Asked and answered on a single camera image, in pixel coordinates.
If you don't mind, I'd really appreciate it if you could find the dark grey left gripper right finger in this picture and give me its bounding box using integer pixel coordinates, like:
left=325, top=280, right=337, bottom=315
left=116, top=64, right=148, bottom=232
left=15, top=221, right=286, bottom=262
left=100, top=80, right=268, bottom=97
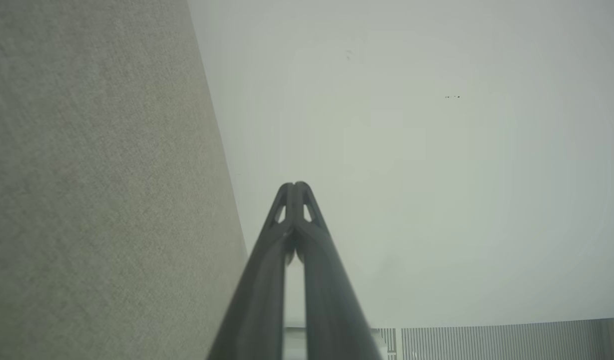
left=294, top=181, right=383, bottom=360

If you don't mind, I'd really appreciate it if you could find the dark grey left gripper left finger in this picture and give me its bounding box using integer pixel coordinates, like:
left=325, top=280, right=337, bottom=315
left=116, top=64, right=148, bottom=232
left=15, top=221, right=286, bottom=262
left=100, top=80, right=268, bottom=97
left=206, top=182, right=296, bottom=360

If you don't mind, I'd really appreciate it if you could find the white ribbed panel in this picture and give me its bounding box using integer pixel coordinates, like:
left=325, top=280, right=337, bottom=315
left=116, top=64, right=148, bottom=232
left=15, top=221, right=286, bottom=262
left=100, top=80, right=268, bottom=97
left=371, top=318, right=614, bottom=360

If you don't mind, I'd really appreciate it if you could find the grey fabric covered surface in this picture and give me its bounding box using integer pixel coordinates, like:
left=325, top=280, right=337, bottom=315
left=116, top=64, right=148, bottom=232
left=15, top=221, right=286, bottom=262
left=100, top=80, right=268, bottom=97
left=0, top=0, right=248, bottom=360

